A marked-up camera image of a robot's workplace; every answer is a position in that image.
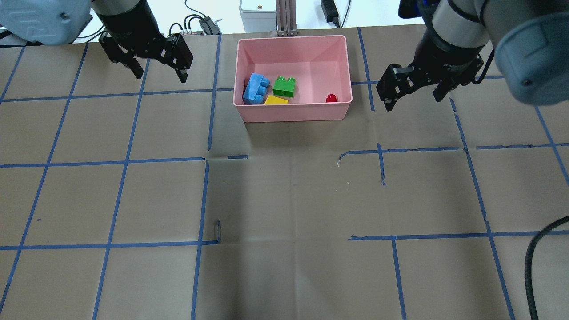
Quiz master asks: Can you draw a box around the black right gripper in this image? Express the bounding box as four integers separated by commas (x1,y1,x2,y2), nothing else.
376,31,482,112

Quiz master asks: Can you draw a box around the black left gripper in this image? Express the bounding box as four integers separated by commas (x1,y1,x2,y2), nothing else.
96,0,194,84

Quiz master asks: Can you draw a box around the blue toy block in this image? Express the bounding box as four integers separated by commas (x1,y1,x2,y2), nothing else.
242,73,270,105

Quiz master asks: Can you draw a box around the yellow toy block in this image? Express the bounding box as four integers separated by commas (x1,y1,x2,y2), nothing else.
264,95,289,105

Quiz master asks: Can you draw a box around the green toy block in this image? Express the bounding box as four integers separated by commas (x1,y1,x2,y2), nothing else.
272,76,296,99

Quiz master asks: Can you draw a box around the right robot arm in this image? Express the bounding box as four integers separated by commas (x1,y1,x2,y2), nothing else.
376,0,569,112

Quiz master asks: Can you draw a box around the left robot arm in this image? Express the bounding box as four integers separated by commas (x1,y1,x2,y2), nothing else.
0,0,193,83

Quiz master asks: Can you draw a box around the pink plastic box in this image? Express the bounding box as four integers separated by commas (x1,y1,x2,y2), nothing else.
233,35,353,123

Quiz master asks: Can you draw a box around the black power adapter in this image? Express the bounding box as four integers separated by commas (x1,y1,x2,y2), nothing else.
320,0,340,27

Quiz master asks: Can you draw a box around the white plastic container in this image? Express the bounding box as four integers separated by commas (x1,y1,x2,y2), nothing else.
239,0,277,33

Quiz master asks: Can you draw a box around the aluminium frame post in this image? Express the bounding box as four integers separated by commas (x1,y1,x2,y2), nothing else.
276,0,297,37

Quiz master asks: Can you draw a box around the black corrugated cable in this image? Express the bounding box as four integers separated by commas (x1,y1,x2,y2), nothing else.
525,216,569,320

